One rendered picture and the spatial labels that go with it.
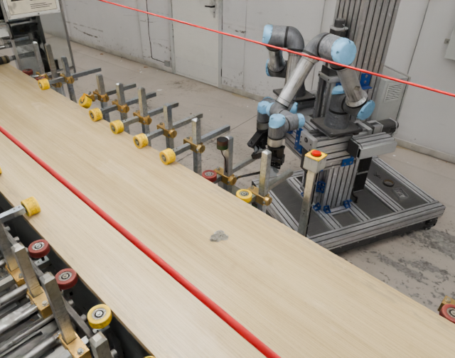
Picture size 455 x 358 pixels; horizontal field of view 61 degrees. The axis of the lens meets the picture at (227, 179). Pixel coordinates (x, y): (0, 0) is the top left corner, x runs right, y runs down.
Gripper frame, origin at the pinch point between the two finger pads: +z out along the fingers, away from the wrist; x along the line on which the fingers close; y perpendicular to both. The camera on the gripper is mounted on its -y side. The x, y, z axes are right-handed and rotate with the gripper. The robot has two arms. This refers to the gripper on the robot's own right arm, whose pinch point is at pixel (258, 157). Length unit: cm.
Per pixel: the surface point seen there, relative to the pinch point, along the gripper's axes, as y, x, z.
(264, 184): -33.1, -30.7, -12.4
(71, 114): -58, 119, -8
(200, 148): -33.0, 16.5, -13.7
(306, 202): -33, -55, -15
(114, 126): -52, 74, -13
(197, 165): -32.6, 19.3, -0.1
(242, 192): -42.0, -24.1, -8.3
